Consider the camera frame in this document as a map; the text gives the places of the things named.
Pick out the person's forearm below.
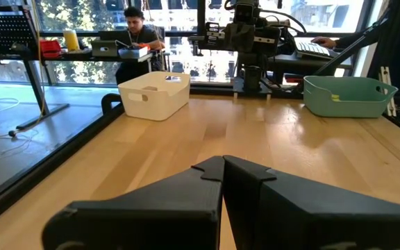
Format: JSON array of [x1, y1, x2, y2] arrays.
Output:
[[335, 33, 373, 49]]

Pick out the yellow cup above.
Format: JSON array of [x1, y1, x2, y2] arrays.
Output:
[[62, 29, 81, 53]]

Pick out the dark desk top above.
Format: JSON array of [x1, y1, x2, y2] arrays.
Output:
[[0, 51, 163, 64]]

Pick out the teal plastic bin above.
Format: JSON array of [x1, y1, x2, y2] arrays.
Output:
[[302, 75, 399, 119]]

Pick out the white keyboard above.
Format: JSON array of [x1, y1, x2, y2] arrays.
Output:
[[294, 41, 340, 60]]

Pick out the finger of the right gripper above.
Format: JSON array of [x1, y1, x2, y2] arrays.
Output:
[[224, 22, 256, 53], [255, 26, 281, 56]]

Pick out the silver device with logo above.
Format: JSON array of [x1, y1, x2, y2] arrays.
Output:
[[90, 40, 119, 58]]

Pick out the white wooden slats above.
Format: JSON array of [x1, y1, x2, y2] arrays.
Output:
[[378, 65, 398, 117]]

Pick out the black desk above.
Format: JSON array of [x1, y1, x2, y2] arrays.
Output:
[[268, 53, 354, 83]]

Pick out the dark laptop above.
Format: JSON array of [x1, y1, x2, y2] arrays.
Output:
[[98, 30, 133, 42]]

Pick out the person's hand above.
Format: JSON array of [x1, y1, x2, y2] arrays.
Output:
[[310, 36, 338, 49]]

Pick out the red box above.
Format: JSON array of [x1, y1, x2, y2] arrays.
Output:
[[39, 39, 63, 60]]

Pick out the person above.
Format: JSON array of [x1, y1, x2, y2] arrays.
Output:
[[115, 6, 167, 85]]

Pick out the black diagonal frame strut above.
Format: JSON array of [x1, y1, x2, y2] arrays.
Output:
[[312, 15, 391, 77]]

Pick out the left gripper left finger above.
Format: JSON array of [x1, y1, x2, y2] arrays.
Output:
[[42, 156, 225, 250]]

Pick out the black camera cable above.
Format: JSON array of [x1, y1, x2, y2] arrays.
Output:
[[258, 8, 308, 35]]

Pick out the blue white box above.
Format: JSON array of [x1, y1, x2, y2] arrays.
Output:
[[117, 45, 150, 60]]

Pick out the black curved handle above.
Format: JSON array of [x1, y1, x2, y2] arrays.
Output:
[[100, 92, 124, 116]]

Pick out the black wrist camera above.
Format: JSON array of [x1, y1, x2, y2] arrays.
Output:
[[233, 0, 260, 24]]

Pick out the black perforated stand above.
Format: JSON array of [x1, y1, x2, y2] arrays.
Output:
[[0, 4, 71, 131]]

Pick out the white plastic bin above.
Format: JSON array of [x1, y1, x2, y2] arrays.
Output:
[[117, 71, 192, 122]]

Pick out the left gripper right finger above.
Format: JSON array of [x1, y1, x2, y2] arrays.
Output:
[[222, 155, 400, 250]]

